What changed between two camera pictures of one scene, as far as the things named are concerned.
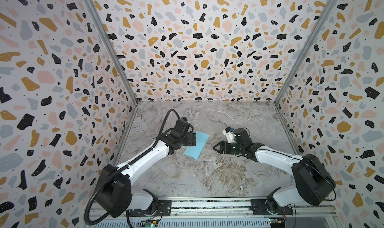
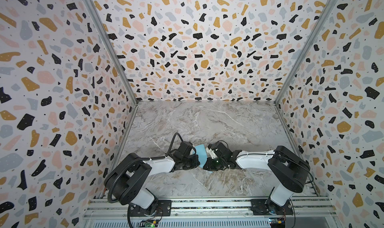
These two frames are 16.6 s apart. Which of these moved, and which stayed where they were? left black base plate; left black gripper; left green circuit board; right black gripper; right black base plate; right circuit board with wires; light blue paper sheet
Moved: left black gripper; right black gripper; light blue paper sheet
Stayed: right circuit board with wires; left black base plate; right black base plate; left green circuit board
